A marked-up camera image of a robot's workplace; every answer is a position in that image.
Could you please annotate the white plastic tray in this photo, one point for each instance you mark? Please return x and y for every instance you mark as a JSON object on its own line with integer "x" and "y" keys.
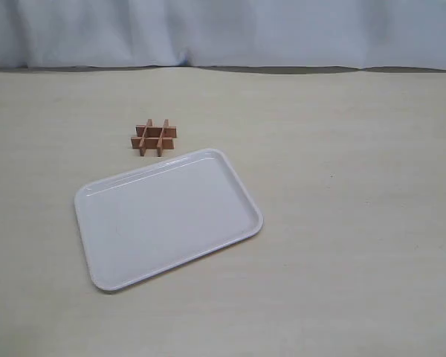
{"x": 144, "y": 222}

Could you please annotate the white backdrop curtain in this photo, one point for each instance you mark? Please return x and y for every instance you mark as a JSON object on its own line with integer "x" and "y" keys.
{"x": 354, "y": 34}

